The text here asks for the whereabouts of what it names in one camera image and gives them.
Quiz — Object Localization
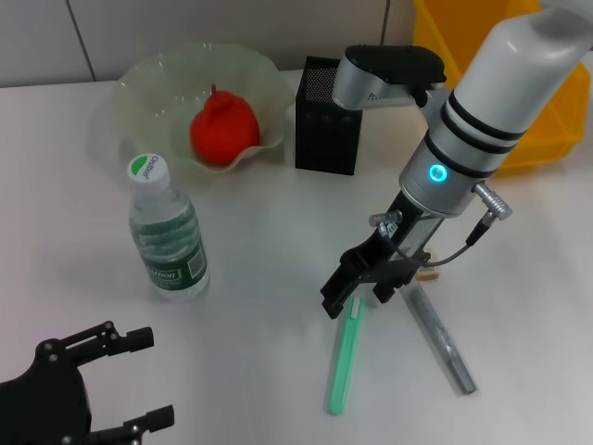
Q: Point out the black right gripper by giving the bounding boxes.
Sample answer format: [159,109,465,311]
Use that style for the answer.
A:
[320,191,447,321]

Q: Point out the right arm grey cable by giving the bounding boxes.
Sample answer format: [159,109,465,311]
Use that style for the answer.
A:
[368,183,514,269]

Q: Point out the black mesh pen holder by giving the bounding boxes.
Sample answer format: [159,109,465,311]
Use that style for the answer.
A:
[295,56,363,176]

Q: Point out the green glass fruit bowl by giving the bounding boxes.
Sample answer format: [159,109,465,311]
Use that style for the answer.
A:
[109,42,289,176]

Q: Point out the grey pen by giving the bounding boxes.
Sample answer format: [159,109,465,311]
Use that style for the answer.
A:
[400,284,478,396]

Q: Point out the clear water bottle green label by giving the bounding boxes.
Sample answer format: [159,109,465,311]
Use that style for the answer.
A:
[127,151,211,303]

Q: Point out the mint green pen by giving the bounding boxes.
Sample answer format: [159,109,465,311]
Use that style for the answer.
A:
[326,296,367,416]

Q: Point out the beige eraser with barcode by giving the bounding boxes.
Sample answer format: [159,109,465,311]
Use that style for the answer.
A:
[415,249,441,283]

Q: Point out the yellow plastic storage bin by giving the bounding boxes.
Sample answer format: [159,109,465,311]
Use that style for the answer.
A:
[411,0,583,180]

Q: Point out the red pomegranate toy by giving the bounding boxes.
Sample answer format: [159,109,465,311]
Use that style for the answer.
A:
[189,83,261,166]

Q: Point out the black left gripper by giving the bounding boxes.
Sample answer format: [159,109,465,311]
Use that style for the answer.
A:
[0,320,177,445]

